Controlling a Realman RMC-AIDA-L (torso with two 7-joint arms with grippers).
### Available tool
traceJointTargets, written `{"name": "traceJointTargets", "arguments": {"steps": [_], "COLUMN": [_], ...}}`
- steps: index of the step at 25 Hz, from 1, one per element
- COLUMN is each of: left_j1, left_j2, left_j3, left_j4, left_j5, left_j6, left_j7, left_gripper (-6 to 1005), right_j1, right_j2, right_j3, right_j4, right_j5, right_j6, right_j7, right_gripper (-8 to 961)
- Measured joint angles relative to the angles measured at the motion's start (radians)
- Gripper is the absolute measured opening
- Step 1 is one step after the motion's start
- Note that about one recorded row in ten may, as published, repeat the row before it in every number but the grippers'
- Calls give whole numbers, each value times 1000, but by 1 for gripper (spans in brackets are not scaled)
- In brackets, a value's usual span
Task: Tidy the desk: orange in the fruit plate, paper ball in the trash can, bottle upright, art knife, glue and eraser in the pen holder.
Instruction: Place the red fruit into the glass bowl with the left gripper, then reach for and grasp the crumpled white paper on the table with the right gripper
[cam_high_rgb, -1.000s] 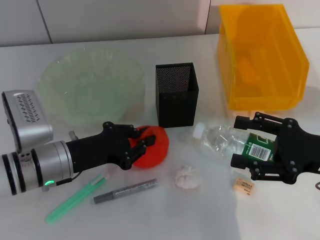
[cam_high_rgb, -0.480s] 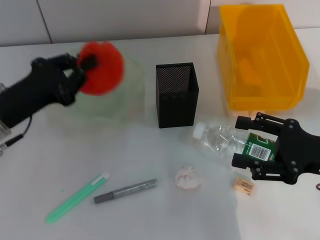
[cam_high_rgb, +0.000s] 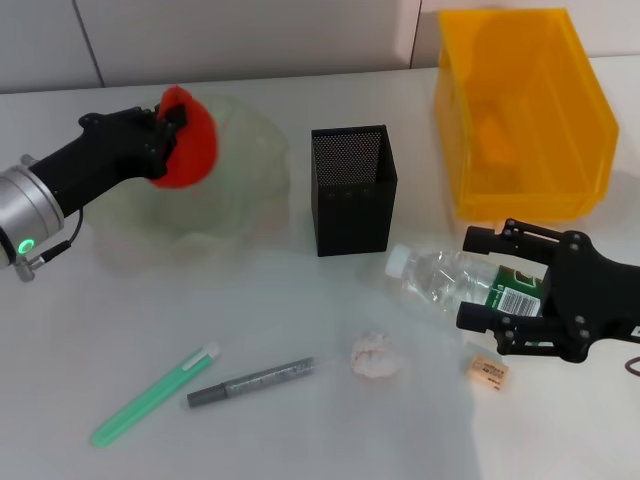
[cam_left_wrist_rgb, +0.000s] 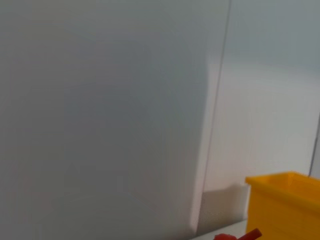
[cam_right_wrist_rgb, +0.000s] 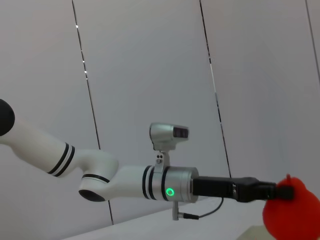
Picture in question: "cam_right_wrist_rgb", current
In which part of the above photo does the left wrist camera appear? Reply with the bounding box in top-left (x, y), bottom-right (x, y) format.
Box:
top-left (149, 122), bottom-right (190, 173)

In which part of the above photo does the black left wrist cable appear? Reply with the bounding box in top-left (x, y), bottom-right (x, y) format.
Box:
top-left (178, 196), bottom-right (224, 220)

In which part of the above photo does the silver left wrist connector post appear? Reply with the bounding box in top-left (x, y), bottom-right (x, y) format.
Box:
top-left (171, 200), bottom-right (180, 221)

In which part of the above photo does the red knitted toy orange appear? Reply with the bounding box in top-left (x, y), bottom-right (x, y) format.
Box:
top-left (261, 174), bottom-right (320, 240)

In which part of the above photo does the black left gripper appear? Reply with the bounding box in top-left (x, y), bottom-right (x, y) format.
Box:
top-left (191, 176), bottom-right (295, 203)

